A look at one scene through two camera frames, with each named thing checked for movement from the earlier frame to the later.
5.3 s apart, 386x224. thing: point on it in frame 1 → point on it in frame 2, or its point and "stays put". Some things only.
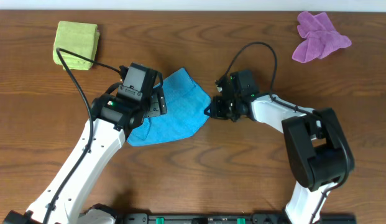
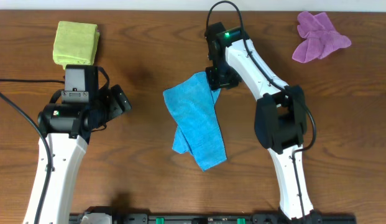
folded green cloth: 81,38 stays put
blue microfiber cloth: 187,103 → 191,104
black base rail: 231,218 stays put
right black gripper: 218,107 → 222,81
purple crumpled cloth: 321,37 stays put
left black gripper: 160,104 → 120,98
